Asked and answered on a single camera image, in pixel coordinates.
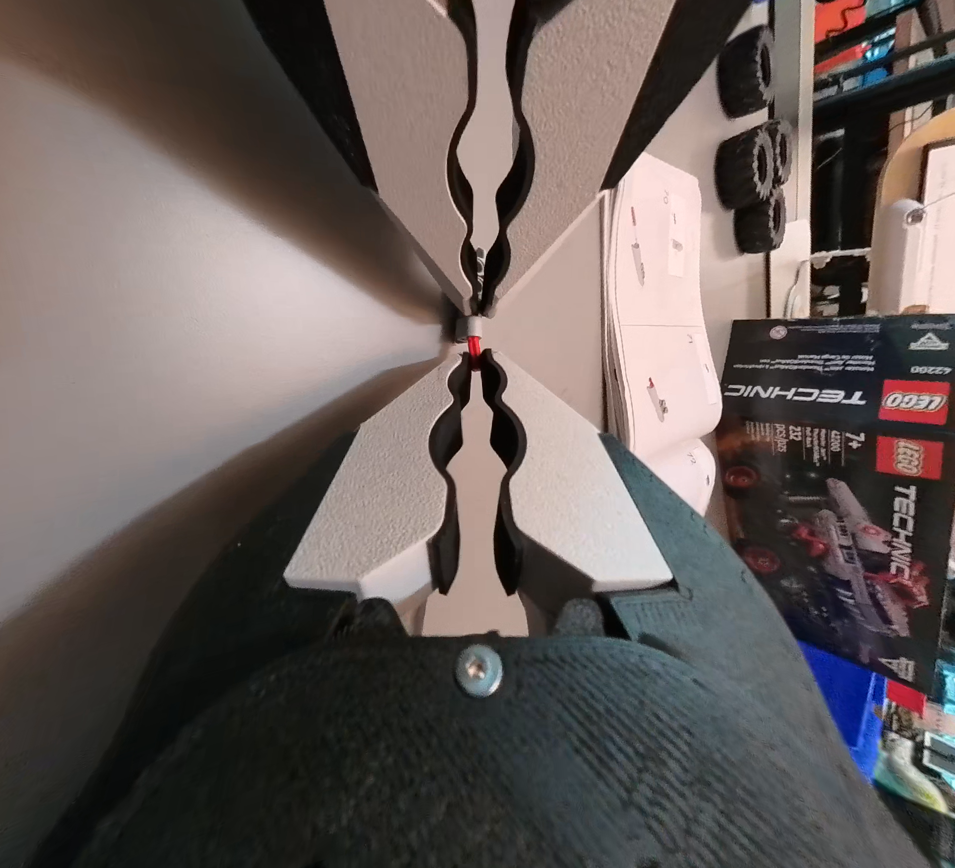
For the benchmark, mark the black toy tire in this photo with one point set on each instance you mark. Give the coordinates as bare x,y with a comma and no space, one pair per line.
746,70
742,171
783,148
761,223

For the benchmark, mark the blue plastic bin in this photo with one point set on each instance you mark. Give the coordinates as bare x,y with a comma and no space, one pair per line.
843,704

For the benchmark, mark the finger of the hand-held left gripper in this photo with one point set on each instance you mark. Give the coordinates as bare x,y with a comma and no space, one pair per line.
589,100
395,100

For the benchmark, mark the black toy set box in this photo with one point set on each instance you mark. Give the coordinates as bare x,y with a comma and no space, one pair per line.
821,510

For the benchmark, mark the open instruction booklet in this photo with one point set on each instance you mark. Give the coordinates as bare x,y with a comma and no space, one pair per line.
656,301

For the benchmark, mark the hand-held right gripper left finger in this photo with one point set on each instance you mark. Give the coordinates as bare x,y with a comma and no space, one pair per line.
365,510

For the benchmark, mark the grey toy connector piece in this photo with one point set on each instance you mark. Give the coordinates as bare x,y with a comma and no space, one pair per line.
470,327

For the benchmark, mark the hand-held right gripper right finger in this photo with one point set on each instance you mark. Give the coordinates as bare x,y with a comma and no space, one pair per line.
589,510

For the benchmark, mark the red toy axle pin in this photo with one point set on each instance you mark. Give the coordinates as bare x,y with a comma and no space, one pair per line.
474,347

